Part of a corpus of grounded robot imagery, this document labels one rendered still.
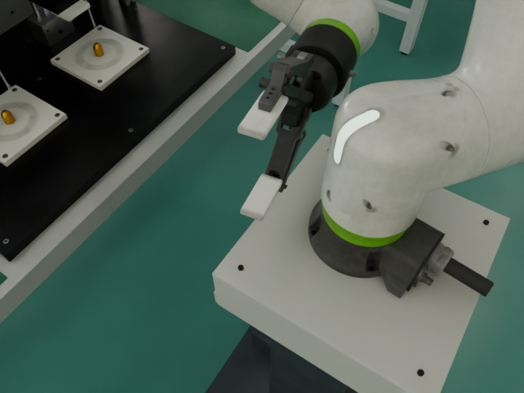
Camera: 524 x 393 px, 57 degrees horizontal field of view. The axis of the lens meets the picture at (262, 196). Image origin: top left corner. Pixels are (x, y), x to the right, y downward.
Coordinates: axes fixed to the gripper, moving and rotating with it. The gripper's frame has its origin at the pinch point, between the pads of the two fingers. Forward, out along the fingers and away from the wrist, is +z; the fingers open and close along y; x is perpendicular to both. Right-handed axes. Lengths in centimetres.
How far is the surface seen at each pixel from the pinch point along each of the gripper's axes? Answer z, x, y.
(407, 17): -171, -3, -70
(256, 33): -60, -26, -22
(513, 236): -91, 59, -97
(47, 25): -36, -65, -16
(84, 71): -30, -52, -21
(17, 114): -15, -57, -22
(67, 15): -33, -56, -11
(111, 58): -36, -49, -21
